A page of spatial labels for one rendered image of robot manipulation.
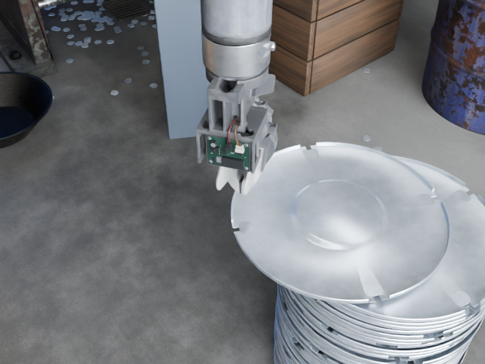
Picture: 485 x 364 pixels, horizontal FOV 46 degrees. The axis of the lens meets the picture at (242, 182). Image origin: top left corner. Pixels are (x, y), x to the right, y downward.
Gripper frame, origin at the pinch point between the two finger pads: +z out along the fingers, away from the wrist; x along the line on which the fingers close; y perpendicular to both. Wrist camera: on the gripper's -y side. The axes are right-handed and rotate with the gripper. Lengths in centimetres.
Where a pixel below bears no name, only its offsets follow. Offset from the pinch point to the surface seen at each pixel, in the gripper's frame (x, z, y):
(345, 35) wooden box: 4, 21, -84
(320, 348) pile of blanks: 14.8, 14.2, 13.7
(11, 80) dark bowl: -79, 30, -51
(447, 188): 27.8, 2.4, -9.3
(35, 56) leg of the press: -79, 30, -63
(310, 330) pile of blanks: 13.2, 11.5, 13.1
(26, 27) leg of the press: -79, 21, -63
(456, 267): 29.3, 2.4, 5.0
